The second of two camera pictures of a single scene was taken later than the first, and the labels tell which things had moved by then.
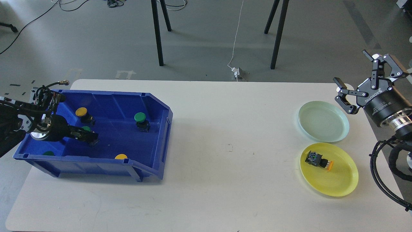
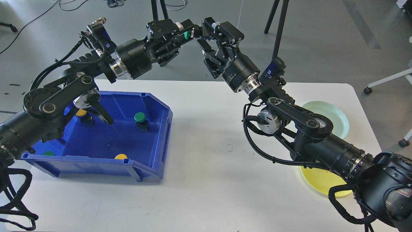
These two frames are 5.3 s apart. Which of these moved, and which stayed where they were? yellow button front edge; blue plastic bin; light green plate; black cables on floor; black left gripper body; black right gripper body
Moved: black right gripper body; black left gripper body
Stayed: yellow button front edge; blue plastic bin; black cables on floor; light green plate
